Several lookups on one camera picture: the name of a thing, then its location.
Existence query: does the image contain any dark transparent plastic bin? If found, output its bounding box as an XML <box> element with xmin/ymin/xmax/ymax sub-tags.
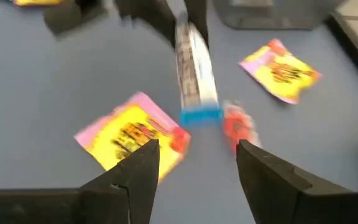
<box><xmin>212</xmin><ymin>0</ymin><xmax>347</xmax><ymax>31</ymax></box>

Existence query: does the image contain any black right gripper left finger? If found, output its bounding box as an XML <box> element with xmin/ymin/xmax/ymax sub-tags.
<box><xmin>79</xmin><ymin>139</ymin><xmax>161</xmax><ymax>224</ymax></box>

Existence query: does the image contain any red gummy candy packet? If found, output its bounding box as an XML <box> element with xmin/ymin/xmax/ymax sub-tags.
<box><xmin>221</xmin><ymin>100</ymin><xmax>262</xmax><ymax>155</ymax></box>

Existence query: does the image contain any Sour Patch Kids candy pack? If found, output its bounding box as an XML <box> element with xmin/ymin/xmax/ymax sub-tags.
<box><xmin>237</xmin><ymin>37</ymin><xmax>323</xmax><ymax>105</ymax></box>
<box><xmin>73</xmin><ymin>91</ymin><xmax>192</xmax><ymax>184</ymax></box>
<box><xmin>12</xmin><ymin>0</ymin><xmax>62</xmax><ymax>7</ymax></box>

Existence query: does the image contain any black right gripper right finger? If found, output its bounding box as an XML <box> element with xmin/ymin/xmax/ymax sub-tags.
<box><xmin>236</xmin><ymin>139</ymin><xmax>354</xmax><ymax>224</ymax></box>

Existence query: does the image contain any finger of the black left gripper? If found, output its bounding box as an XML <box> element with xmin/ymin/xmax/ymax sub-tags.
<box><xmin>183</xmin><ymin>0</ymin><xmax>210</xmax><ymax>48</ymax></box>
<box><xmin>115</xmin><ymin>0</ymin><xmax>177</xmax><ymax>49</ymax></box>

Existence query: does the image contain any black table frame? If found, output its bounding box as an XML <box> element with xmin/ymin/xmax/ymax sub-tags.
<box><xmin>326</xmin><ymin>11</ymin><xmax>358</xmax><ymax>94</ymax></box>

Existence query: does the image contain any Hershey's white blue candy bar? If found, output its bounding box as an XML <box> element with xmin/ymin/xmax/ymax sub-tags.
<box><xmin>174</xmin><ymin>12</ymin><xmax>224</xmax><ymax>128</ymax></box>

